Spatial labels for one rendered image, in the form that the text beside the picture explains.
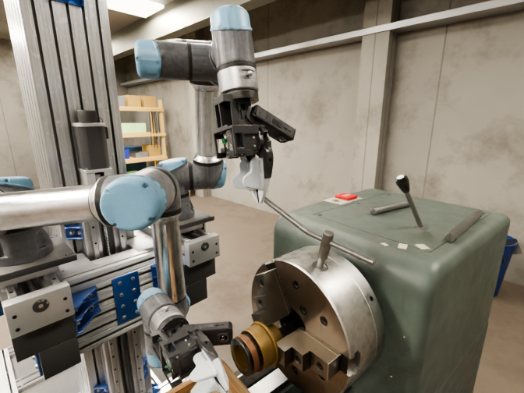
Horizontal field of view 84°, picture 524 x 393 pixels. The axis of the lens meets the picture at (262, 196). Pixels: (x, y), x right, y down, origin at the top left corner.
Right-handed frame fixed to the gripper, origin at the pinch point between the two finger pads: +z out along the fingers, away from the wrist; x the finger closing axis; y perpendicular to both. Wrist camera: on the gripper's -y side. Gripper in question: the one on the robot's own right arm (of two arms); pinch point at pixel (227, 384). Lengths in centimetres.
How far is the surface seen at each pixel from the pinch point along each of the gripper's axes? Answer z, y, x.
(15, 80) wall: -834, 16, 131
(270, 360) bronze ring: 1.0, -9.3, 0.3
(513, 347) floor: 14, -223, -107
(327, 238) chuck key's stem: 2.6, -22.8, 23.3
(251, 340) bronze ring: -2.4, -7.3, 3.9
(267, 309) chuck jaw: -4.8, -13.5, 6.7
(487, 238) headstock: 19, -69, 16
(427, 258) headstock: 15.1, -40.9, 18.0
